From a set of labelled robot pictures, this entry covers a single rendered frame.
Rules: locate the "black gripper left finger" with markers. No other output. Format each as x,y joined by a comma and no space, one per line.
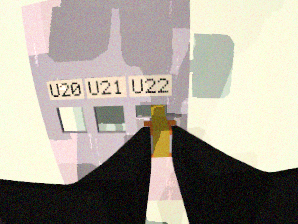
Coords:
115,193

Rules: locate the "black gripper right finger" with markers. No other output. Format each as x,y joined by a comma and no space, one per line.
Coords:
219,189

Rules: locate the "grey rail plate with square holes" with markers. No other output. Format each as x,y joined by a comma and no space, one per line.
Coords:
95,53

